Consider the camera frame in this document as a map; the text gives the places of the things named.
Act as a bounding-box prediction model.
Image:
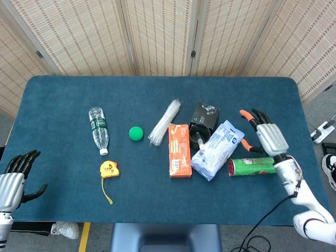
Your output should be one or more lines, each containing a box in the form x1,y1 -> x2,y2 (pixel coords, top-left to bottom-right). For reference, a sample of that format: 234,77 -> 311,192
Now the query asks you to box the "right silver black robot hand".
239,108 -> 289,158

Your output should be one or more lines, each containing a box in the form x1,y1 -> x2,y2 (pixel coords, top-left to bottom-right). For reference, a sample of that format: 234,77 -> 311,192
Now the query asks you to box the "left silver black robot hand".
0,149 -> 48,212

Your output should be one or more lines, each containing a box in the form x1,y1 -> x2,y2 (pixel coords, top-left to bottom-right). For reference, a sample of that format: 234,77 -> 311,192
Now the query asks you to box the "white tube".
194,132 -> 206,152

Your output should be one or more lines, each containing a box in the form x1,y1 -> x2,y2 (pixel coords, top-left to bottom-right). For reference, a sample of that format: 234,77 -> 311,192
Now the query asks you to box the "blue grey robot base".
109,223 -> 223,252

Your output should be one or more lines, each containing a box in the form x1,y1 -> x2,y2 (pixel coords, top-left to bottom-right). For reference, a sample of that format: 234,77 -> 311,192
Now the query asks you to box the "clear plastic water bottle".
88,106 -> 110,156

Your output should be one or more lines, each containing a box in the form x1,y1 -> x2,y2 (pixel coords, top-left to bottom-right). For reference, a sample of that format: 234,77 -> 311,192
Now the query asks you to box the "green ball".
128,126 -> 144,142

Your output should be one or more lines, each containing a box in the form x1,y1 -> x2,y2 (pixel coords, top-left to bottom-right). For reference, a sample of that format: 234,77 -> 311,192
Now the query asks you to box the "green chips can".
227,156 -> 278,177

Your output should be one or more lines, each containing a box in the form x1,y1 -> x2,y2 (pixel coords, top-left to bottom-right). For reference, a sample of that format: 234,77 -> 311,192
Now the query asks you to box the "black trouser leg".
10,221 -> 53,236

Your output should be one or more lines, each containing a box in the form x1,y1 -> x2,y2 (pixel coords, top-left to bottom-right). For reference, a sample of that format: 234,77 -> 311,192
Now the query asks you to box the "white power strip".
310,120 -> 336,144

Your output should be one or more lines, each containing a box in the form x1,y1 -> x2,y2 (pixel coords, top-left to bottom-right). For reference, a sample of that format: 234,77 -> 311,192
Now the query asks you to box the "white blue tissue pack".
190,119 -> 245,182

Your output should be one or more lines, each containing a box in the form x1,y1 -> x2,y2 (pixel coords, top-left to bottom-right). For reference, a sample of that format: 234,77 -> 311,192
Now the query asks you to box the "black stand foot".
321,142 -> 336,155

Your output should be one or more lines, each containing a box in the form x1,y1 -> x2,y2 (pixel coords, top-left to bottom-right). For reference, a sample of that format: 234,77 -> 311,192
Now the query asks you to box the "black and white sneaker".
322,154 -> 336,192

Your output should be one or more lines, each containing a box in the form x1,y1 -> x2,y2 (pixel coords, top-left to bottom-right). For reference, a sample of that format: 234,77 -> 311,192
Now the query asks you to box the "black cardboard box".
189,102 -> 221,129

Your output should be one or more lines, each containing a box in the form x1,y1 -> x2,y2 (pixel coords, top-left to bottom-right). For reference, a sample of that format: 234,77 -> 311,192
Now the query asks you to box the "black cylindrical cup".
188,124 -> 212,151

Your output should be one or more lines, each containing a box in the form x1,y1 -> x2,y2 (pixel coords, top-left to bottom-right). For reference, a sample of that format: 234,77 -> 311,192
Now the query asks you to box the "orange cardboard box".
167,123 -> 193,179

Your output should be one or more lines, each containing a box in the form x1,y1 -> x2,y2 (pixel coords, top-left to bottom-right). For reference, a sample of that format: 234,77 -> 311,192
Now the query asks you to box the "yellow tape measure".
99,161 -> 121,205

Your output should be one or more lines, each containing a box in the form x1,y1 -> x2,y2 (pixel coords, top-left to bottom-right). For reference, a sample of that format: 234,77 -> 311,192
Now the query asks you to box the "bundle of clear straws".
148,98 -> 182,147

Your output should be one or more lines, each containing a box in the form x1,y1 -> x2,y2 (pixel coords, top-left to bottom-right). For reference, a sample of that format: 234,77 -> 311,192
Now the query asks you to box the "blue table cloth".
5,75 -> 329,227

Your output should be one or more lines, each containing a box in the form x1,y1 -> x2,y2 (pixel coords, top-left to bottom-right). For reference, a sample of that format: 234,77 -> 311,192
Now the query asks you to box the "woven folding screen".
0,0 -> 336,119

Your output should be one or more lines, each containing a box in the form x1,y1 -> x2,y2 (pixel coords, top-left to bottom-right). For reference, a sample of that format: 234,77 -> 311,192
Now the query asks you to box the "black cable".
237,195 -> 297,252

